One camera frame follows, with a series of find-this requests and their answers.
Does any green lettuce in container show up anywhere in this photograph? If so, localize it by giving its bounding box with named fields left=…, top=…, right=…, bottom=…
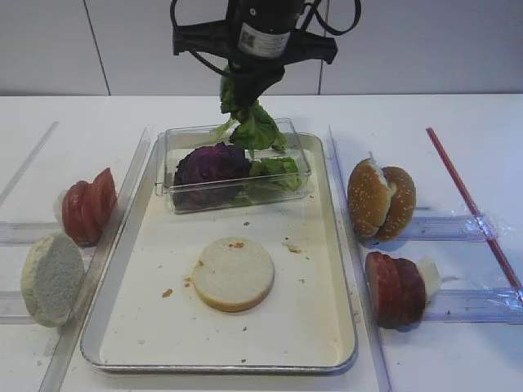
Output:
left=235, top=157, right=303, bottom=205

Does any clear long guide rail right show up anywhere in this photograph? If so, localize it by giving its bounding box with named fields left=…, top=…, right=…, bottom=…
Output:
left=327, top=127, right=393, bottom=391

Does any clear rail lower left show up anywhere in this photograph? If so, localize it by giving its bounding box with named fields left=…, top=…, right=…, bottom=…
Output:
left=0, top=292, right=35, bottom=325

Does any purple cabbage head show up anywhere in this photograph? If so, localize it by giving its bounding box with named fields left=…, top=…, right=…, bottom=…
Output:
left=173, top=142, right=252, bottom=209

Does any white bread slice left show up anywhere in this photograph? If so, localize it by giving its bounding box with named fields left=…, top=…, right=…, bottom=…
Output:
left=20, top=232, right=85, bottom=327

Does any green lettuce leaf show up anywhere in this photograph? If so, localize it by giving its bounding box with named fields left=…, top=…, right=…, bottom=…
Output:
left=217, top=77, right=287, bottom=158

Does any sesame bun top front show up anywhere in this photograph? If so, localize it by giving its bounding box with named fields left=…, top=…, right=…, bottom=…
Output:
left=375, top=167, right=417, bottom=242

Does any white pusher block lower right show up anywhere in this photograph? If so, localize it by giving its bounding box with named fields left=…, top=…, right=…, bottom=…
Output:
left=416, top=256, right=442, bottom=302

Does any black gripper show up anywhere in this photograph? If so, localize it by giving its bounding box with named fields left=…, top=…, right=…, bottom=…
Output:
left=171, top=1, right=337, bottom=122

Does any clear rail lower right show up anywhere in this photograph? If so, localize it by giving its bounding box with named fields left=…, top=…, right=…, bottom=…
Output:
left=422, top=287, right=522, bottom=325

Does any sesame bun top rear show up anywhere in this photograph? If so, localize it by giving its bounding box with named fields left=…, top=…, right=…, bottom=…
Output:
left=347, top=155, right=396, bottom=238

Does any clear rail upper left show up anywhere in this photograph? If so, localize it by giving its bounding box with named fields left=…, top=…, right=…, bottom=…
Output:
left=1, top=221, right=62, bottom=247

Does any clear plastic lettuce container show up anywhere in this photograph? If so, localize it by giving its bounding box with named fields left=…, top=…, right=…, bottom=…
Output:
left=154, top=118, right=311, bottom=214

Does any bun bottom on tray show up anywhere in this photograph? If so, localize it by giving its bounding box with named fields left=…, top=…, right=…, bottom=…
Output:
left=191, top=237, right=275, bottom=313

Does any meat patty slice stack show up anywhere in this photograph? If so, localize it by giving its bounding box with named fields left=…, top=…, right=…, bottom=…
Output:
left=365, top=252, right=427, bottom=328

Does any clear rod left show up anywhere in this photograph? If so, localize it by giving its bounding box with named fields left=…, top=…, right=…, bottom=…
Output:
left=0, top=121, right=60, bottom=205

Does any sesame bun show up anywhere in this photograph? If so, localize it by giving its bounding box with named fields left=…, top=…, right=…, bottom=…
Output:
left=347, top=155, right=396, bottom=238
left=375, top=167, right=417, bottom=242

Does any clear rail upper right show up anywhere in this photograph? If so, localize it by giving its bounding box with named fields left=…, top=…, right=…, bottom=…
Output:
left=397, top=215, right=522, bottom=243

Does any red plastic rod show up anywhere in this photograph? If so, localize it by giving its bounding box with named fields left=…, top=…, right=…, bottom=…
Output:
left=426, top=127, right=522, bottom=290

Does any tomato slice stack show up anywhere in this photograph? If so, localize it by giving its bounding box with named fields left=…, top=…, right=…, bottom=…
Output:
left=53, top=167, right=117, bottom=247

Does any metal serving tray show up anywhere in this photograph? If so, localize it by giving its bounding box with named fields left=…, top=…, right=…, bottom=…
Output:
left=80, top=134, right=357, bottom=375

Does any black cable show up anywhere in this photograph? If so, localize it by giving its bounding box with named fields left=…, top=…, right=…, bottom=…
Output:
left=169, top=0, right=363, bottom=77

